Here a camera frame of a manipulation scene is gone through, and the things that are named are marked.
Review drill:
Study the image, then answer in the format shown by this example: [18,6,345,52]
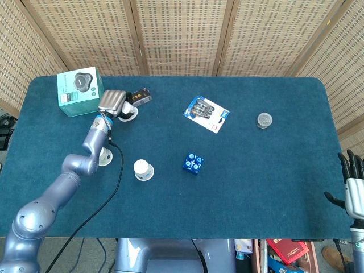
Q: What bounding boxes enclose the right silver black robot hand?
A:
[324,149,364,220]

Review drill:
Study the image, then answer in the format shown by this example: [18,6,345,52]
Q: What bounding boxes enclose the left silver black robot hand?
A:
[98,89,139,120]

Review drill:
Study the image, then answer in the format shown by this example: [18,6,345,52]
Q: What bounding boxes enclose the white floral paper cup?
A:
[118,101,139,123]
[133,159,155,181]
[98,146,114,167]

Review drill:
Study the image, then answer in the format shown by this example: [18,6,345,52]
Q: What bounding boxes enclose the small black carton box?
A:
[126,87,152,108]

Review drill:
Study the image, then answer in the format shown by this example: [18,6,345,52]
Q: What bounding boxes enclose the teal cardboard product box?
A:
[56,67,104,118]

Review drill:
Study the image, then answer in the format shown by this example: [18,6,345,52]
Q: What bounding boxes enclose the brown shoe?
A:
[321,246,353,272]

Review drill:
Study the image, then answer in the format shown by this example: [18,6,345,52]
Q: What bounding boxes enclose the red flat box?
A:
[266,238,311,265]

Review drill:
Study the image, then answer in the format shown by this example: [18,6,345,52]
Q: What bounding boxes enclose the woven wooden folding screen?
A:
[0,0,364,148]

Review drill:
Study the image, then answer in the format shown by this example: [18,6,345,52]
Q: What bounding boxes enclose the blue plastic building block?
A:
[181,152,205,177]

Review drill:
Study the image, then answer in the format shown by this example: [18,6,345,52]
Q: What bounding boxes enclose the clear round lidded jar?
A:
[255,111,274,130]

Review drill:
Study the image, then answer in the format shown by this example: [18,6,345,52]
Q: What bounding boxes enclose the teal blue table cloth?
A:
[0,75,356,239]

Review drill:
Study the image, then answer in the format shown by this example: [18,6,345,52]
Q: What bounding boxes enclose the grey robot torso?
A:
[113,238,237,273]

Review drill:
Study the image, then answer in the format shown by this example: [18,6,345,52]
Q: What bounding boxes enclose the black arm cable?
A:
[45,129,125,273]

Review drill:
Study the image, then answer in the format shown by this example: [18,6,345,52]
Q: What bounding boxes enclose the black equipment with cables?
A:
[0,109,19,151]

